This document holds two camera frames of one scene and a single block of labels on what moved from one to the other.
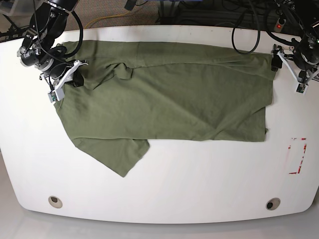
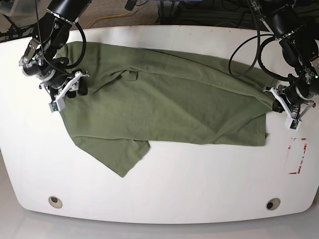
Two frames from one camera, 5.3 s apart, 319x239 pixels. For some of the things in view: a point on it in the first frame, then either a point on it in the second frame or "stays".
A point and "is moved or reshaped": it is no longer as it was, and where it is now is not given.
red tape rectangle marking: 305,146 stays
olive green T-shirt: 135,91 is moved or reshaped
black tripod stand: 13,31 stays
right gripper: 299,59 → 293,98
